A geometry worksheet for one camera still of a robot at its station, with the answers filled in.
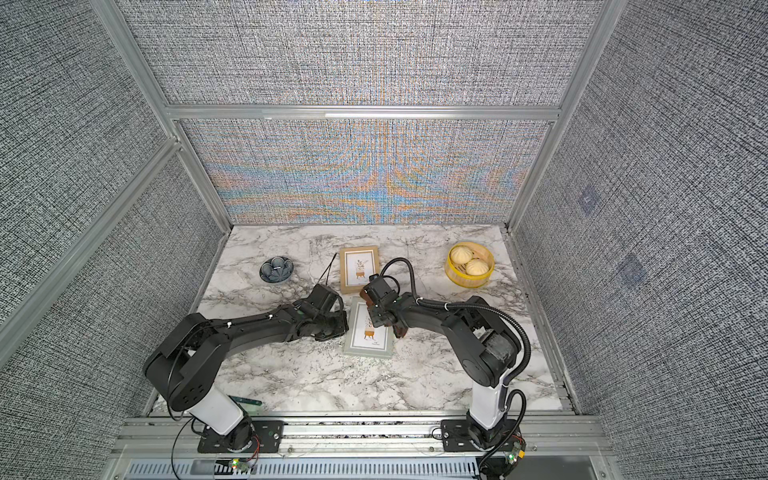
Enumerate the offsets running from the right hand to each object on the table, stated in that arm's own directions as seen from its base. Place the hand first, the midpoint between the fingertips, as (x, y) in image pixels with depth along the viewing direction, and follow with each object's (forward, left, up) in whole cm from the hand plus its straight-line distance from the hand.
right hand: (381, 303), depth 95 cm
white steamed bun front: (+12, -32, +2) cm, 35 cm away
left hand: (-9, +8, -1) cm, 12 cm away
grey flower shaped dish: (+13, +36, 0) cm, 39 cm away
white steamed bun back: (+17, -28, +3) cm, 32 cm away
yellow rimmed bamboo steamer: (+10, -26, +1) cm, 28 cm away
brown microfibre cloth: (-9, -5, +2) cm, 11 cm away
